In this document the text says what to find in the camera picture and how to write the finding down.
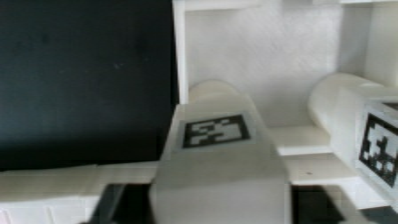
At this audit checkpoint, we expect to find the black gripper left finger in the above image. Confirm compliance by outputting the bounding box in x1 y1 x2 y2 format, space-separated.
87 184 155 224

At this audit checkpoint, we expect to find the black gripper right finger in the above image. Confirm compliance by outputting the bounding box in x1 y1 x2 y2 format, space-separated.
292 185 345 224

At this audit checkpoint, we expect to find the white tagged chair leg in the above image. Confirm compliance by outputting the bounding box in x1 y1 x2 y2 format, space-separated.
309 73 398 204
150 80 292 224

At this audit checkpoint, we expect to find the white chair seat part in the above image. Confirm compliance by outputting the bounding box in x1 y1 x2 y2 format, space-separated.
171 0 398 214

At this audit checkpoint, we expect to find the white U-shaped obstacle frame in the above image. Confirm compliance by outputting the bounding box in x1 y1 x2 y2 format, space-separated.
0 162 158 224

